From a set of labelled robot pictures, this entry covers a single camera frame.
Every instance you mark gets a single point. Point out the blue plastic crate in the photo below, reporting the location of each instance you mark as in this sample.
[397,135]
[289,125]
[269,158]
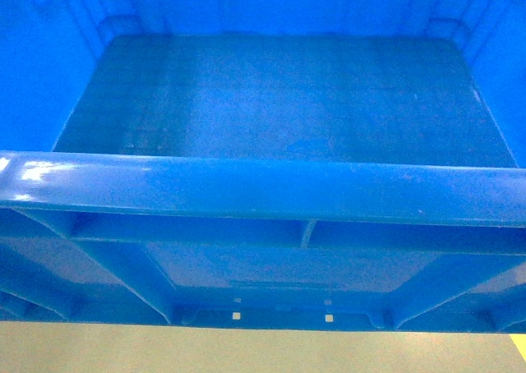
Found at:
[348,165]

